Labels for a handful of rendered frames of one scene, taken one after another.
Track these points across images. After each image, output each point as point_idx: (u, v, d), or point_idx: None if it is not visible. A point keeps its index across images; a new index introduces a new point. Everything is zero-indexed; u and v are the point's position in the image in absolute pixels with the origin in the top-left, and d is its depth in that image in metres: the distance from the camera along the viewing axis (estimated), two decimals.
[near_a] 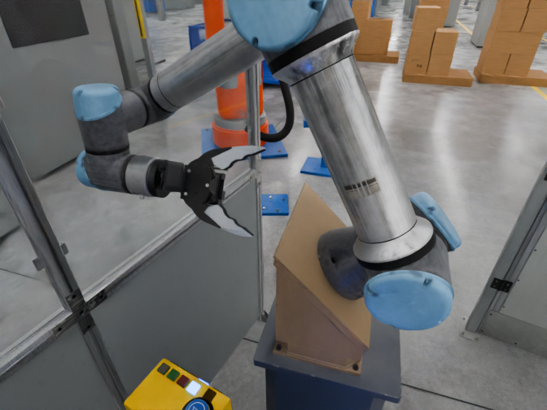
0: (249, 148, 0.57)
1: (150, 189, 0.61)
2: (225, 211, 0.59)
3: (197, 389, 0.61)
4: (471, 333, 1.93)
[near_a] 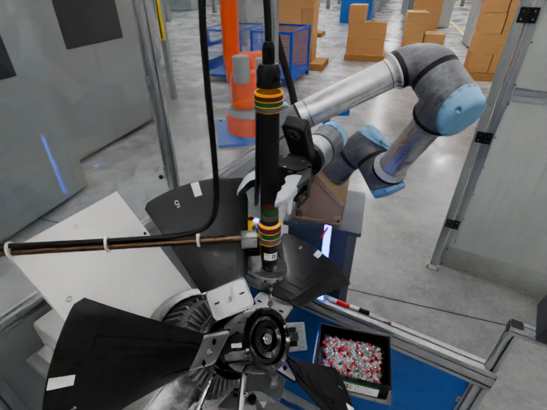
0: (284, 194, 0.57)
1: None
2: None
3: (258, 220, 1.23)
4: (434, 266, 2.55)
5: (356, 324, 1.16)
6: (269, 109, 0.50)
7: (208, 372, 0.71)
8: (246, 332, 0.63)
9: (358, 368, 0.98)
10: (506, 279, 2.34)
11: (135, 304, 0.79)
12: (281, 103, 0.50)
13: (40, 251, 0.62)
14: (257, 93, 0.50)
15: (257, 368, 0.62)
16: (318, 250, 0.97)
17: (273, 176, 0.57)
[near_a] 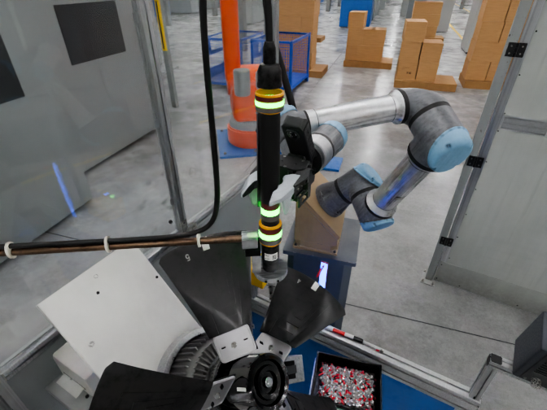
0: (279, 193, 0.57)
1: None
2: None
3: (260, 252, 1.31)
4: (429, 281, 2.64)
5: (351, 351, 1.25)
6: (270, 109, 0.50)
7: (216, 409, 0.79)
8: (250, 377, 0.72)
9: (352, 395, 1.07)
10: (498, 294, 2.42)
11: (149, 345, 0.87)
12: (282, 103, 0.50)
13: (41, 251, 0.62)
14: (258, 93, 0.49)
15: None
16: (316, 282, 1.04)
17: (274, 176, 0.57)
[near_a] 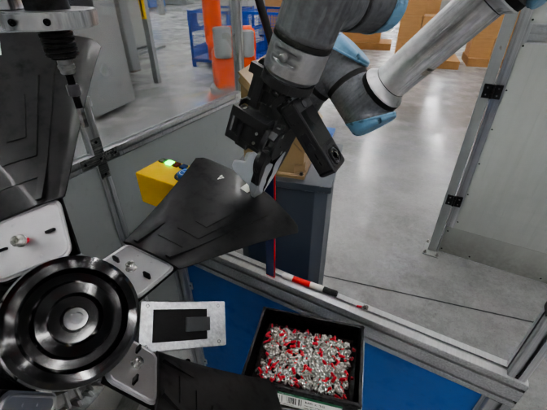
0: (266, 185, 0.58)
1: (298, 90, 0.43)
2: None
3: (185, 166, 0.88)
4: (432, 251, 2.20)
5: (319, 309, 0.82)
6: None
7: None
8: (7, 299, 0.29)
9: (312, 373, 0.64)
10: (517, 265, 1.99)
11: None
12: None
13: None
14: None
15: (24, 381, 0.28)
16: None
17: None
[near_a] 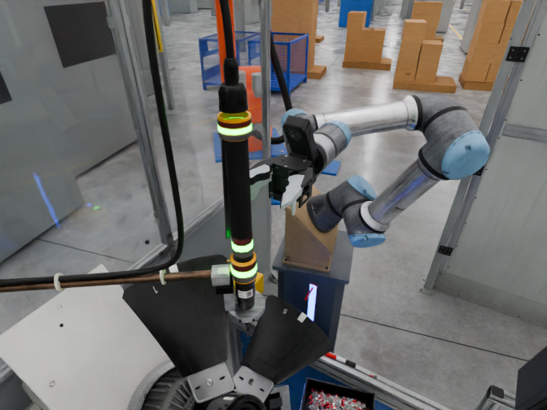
0: (290, 195, 0.56)
1: None
2: (261, 177, 0.62)
3: None
4: (427, 290, 2.56)
5: (343, 375, 1.17)
6: (234, 136, 0.43)
7: None
8: (244, 396, 0.69)
9: None
10: (499, 305, 2.35)
11: (119, 381, 0.80)
12: (248, 128, 0.43)
13: None
14: (220, 118, 0.42)
15: None
16: None
17: (244, 209, 0.50)
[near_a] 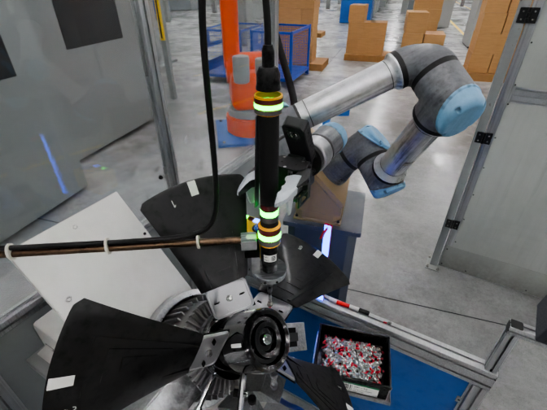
0: (284, 194, 0.57)
1: None
2: None
3: (258, 220, 1.23)
4: (434, 266, 2.55)
5: (356, 324, 1.16)
6: (269, 111, 0.50)
7: (199, 331, 0.73)
8: (265, 308, 0.68)
9: (357, 368, 0.99)
10: (506, 279, 2.34)
11: (135, 305, 0.79)
12: (281, 106, 0.51)
13: (41, 253, 0.62)
14: (257, 97, 0.50)
15: (244, 332, 0.63)
16: (353, 409, 0.83)
17: (273, 178, 0.57)
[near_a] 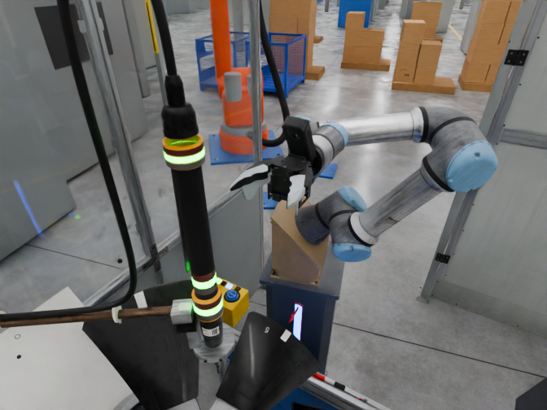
0: (295, 195, 0.56)
1: None
2: (259, 177, 0.63)
3: (231, 286, 1.18)
4: (424, 298, 2.50)
5: (331, 398, 1.11)
6: (182, 164, 0.37)
7: None
8: None
9: None
10: (497, 314, 2.29)
11: None
12: (199, 155, 0.37)
13: None
14: (164, 144, 0.36)
15: None
16: None
17: (202, 243, 0.44)
